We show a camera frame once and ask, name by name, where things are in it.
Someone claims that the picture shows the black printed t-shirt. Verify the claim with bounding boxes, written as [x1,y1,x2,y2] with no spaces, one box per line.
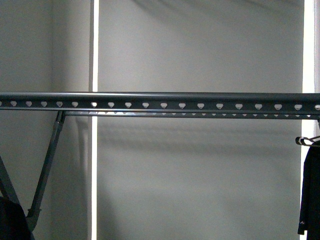
[297,146,320,240]

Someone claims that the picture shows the black garment at left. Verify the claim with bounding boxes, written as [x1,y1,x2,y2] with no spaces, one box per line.
[0,196,32,240]

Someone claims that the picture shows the grey perforated rack front rail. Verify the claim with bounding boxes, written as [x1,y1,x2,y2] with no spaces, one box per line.
[0,92,320,115]

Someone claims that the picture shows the metal clothes hanger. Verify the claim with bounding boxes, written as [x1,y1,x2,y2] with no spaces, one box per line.
[295,136,320,148]

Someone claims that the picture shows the grey perforated rack rail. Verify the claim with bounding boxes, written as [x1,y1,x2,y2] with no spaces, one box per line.
[0,92,320,115]
[65,111,320,120]

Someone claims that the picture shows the grey rack crossed legs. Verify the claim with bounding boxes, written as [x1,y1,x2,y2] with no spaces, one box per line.
[0,110,66,233]

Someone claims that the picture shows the grey perforated rack rear rail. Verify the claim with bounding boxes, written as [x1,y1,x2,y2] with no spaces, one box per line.
[65,111,320,120]

